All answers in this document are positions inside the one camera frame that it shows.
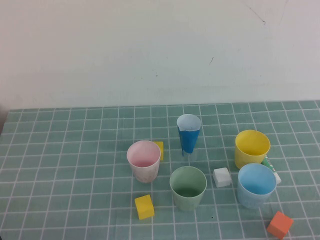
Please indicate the green plastic cup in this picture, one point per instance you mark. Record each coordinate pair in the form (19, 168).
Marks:
(187, 203)

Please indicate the pink plastic cup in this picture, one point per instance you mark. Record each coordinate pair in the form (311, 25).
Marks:
(145, 175)

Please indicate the yellow foam cube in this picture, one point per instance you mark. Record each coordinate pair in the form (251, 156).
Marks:
(144, 207)
(159, 150)

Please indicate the white foam cube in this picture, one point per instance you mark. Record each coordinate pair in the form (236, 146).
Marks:
(222, 177)

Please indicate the blue paper cone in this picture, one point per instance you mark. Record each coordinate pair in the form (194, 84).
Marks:
(188, 140)

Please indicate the green checkered tablecloth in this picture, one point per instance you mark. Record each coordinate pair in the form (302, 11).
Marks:
(75, 150)

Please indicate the light blue plastic cup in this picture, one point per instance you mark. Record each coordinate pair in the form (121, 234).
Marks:
(250, 200)

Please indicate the orange foam cube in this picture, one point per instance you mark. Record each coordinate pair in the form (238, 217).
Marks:
(278, 225)

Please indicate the green white glue stick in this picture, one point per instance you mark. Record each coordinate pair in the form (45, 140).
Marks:
(268, 162)

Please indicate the yellow plastic cup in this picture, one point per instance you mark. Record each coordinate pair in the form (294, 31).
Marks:
(243, 157)

